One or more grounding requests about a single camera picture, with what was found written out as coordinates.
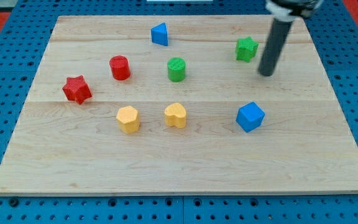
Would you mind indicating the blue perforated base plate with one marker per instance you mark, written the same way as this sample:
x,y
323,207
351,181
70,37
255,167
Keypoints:
x,y
22,43

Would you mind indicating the green star block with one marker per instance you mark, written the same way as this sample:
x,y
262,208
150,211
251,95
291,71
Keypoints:
x,y
246,49

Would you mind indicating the wooden board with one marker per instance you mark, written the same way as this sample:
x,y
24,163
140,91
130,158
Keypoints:
x,y
60,148

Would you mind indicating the green cylinder block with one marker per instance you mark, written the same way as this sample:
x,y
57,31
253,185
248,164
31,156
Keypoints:
x,y
176,69

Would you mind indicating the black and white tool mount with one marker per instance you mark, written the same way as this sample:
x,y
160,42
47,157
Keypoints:
x,y
289,10

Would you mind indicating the red cylinder block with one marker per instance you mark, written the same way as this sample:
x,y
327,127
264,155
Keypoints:
x,y
120,67

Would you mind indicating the yellow hexagon block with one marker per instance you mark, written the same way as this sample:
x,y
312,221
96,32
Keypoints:
x,y
128,119

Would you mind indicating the blue triangle block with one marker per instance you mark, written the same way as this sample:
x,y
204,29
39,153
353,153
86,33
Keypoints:
x,y
159,34

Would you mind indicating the blue cube block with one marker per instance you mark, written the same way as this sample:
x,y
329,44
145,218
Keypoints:
x,y
250,117

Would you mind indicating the yellow heart block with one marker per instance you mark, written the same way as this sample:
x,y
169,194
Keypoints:
x,y
175,115

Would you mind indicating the red star block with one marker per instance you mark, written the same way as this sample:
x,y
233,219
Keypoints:
x,y
76,89

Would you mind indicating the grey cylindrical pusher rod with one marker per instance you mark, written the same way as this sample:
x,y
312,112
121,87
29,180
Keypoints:
x,y
276,39

